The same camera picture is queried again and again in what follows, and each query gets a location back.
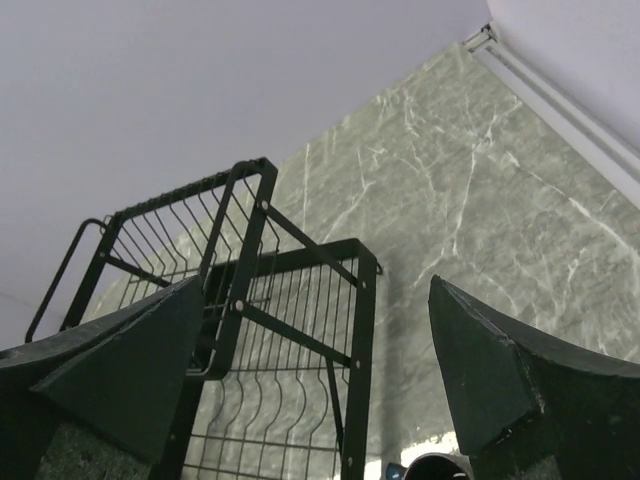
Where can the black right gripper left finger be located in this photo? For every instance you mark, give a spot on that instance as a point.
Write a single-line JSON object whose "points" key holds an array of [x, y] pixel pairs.
{"points": [[97, 401]]}

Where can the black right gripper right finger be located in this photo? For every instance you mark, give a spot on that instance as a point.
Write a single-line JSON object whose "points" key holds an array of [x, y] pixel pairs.
{"points": [[526, 404]]}

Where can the white aluminium side rail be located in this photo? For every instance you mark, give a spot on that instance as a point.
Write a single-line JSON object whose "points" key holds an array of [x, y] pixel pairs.
{"points": [[600, 145]]}

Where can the grey-green ceramic mug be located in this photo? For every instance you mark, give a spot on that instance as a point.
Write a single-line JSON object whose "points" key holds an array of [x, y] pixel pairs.
{"points": [[438, 466]]}

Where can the black wire dish rack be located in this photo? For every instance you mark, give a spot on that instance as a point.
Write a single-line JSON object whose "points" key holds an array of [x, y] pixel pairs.
{"points": [[278, 384]]}

